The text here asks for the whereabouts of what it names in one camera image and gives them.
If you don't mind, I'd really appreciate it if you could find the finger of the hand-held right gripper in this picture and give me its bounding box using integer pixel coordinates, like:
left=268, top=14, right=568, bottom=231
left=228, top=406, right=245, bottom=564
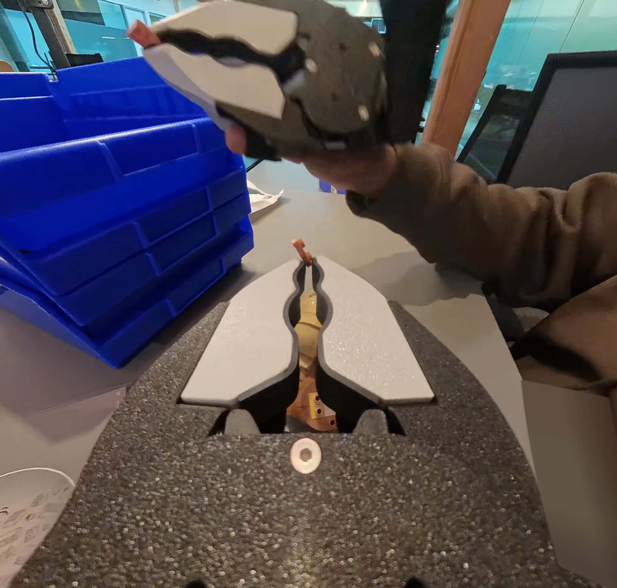
left=143, top=43, right=291, bottom=132
left=153, top=0, right=300, bottom=58

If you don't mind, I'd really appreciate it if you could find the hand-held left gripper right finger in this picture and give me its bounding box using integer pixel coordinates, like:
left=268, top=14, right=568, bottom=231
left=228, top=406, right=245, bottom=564
left=313, top=255, right=436, bottom=405

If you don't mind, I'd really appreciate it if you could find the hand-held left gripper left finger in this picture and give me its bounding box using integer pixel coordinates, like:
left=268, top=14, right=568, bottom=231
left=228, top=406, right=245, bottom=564
left=180, top=259, right=300, bottom=405

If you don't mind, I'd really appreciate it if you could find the tan brick model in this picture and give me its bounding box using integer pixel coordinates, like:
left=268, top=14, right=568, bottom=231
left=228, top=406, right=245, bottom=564
left=291, top=289, right=325, bottom=391

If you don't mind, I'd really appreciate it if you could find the small reddish brown brick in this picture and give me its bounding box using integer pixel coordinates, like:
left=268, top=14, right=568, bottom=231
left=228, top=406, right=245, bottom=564
left=126, top=19, right=161, bottom=49

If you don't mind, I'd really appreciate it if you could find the stack of blue plastic bins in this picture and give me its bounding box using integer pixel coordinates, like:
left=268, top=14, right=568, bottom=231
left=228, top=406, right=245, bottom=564
left=0, top=57, right=255, bottom=369

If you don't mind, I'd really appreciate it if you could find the person's right forearm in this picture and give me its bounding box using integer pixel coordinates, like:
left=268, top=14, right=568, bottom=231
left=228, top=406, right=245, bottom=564
left=346, top=142, right=617, bottom=304

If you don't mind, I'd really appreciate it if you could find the grey desk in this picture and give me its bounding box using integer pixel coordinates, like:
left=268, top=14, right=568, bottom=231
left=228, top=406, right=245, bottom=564
left=0, top=185, right=536, bottom=502

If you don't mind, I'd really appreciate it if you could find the person's right hand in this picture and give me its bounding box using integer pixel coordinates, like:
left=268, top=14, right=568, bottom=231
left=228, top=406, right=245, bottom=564
left=225, top=124, right=402, bottom=198

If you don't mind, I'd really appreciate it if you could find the wooden pillar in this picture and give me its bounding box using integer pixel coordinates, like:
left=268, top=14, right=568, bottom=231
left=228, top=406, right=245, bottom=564
left=422, top=0, right=523, bottom=157

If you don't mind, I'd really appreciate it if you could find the black mesh office chair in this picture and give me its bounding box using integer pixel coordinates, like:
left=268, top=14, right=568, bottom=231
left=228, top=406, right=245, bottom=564
left=457, top=84, right=536, bottom=184

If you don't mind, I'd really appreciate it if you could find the black framed grey board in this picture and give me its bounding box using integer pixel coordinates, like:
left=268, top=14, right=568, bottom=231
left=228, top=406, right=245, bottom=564
left=501, top=50, right=617, bottom=191

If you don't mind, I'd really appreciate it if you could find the grey instruction booklet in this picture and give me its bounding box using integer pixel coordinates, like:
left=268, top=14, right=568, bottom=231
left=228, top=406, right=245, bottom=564
left=0, top=468, right=75, bottom=586

